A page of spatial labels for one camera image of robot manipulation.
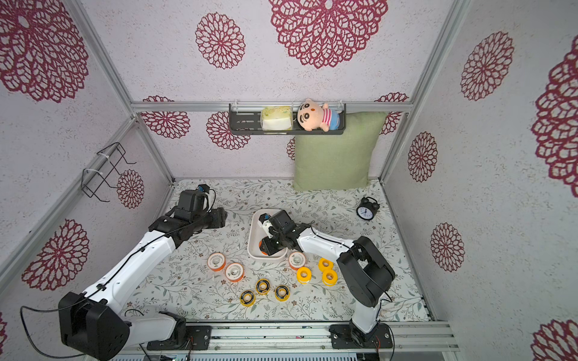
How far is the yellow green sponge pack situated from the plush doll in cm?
5

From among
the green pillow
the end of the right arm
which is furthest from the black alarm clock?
the end of the right arm

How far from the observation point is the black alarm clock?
1.02 meters

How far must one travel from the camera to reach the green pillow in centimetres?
96

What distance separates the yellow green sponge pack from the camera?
912 millimetres
